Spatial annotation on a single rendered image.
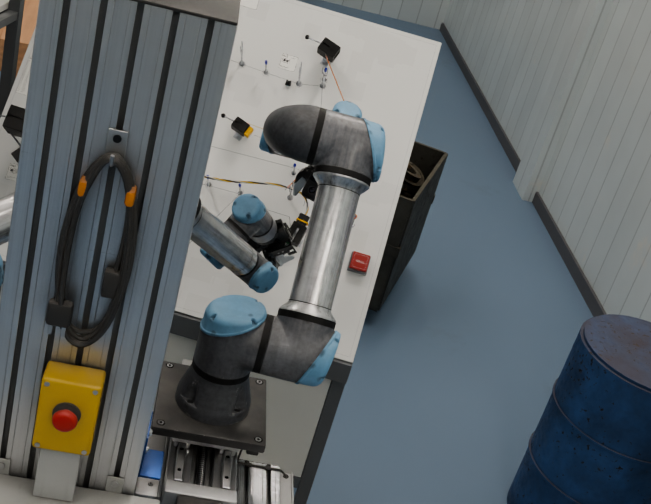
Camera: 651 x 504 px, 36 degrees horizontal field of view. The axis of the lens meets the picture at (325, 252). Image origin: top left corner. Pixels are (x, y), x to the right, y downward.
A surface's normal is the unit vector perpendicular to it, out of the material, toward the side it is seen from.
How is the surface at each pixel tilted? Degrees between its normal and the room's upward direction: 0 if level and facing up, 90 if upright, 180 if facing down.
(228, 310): 8
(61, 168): 90
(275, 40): 50
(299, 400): 90
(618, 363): 0
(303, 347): 56
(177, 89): 90
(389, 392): 0
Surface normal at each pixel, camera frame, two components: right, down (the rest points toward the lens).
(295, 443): -0.12, 0.43
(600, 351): 0.26, -0.86
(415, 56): 0.07, -0.22
